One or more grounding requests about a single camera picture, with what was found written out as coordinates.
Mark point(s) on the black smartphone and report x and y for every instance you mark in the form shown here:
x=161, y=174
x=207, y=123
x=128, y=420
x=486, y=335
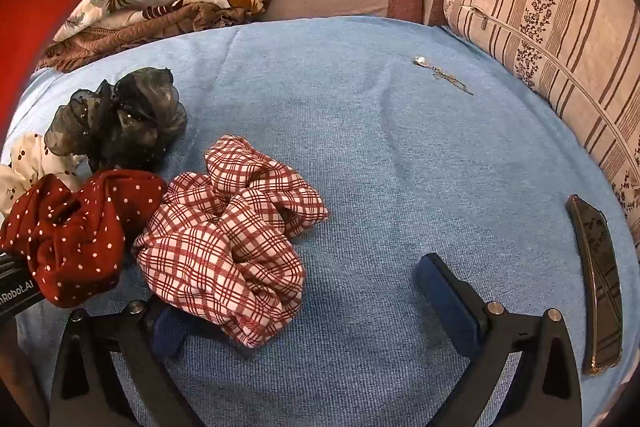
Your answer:
x=600, y=277

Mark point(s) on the striped floral pillow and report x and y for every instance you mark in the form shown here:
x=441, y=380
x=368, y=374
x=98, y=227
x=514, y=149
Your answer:
x=550, y=17

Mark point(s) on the red polka dot scrunchie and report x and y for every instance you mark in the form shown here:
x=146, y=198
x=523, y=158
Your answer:
x=75, y=232

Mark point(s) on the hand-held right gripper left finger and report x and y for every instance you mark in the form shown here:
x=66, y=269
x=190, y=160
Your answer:
x=167, y=332

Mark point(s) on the black sheer scrunchie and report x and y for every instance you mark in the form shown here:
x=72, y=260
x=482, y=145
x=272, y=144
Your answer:
x=125, y=117

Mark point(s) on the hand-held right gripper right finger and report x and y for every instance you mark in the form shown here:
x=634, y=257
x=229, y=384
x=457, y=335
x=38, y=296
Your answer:
x=450, y=302

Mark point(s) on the brown quilted blanket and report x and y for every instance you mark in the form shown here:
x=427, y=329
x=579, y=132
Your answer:
x=125, y=37

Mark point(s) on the red plaid scrunchie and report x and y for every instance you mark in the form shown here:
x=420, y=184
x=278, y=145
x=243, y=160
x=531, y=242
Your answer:
x=225, y=247

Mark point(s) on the stained glass window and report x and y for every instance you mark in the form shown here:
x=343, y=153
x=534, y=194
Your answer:
x=35, y=12

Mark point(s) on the white cherry print scrunchie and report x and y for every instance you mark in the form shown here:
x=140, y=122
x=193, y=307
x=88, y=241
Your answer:
x=25, y=167

